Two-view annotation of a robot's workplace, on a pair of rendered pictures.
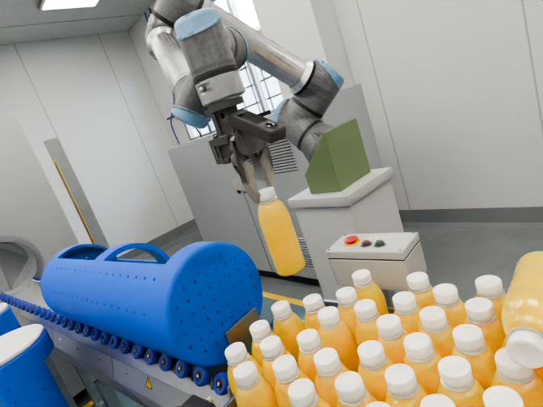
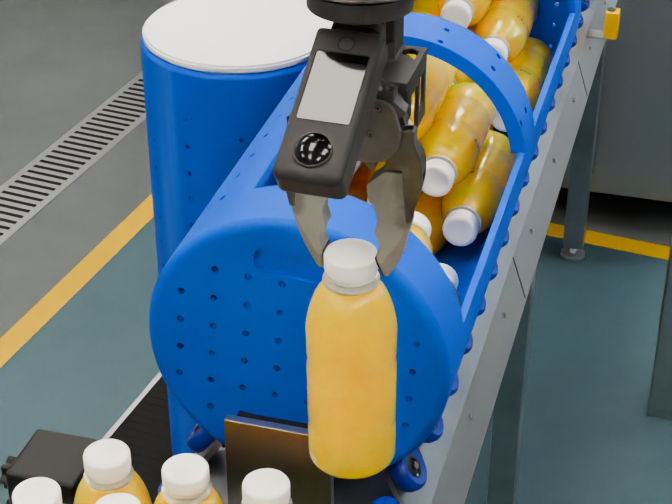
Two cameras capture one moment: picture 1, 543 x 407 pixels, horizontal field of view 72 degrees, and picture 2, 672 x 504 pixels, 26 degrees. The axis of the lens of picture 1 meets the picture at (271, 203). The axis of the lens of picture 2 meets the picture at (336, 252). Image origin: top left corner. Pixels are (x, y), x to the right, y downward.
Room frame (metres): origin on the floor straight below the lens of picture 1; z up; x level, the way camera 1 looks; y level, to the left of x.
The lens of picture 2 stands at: (0.33, -0.75, 1.87)
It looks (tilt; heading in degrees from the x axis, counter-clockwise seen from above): 32 degrees down; 61
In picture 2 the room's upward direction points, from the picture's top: straight up
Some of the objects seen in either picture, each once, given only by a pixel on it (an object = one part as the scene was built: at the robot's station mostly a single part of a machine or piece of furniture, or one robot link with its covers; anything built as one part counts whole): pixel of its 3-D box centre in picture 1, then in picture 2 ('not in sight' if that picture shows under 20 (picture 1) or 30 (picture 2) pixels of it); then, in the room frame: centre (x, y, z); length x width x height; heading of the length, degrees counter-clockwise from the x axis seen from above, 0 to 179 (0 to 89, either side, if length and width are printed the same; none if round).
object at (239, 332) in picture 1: (247, 341); (282, 474); (0.78, 0.16, 0.99); 0.10 x 0.02 x 0.12; 135
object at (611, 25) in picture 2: not in sight; (594, 21); (1.77, 0.97, 0.92); 0.08 x 0.03 x 0.05; 135
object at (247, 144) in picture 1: (233, 132); (362, 65); (0.78, 0.03, 1.45); 0.09 x 0.08 x 0.12; 45
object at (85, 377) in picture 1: (79, 367); (584, 140); (2.26, 1.55, 0.31); 0.06 x 0.06 x 0.63; 45
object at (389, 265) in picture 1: (375, 259); not in sight; (0.84, -0.19, 1.05); 0.20 x 0.10 x 0.10; 45
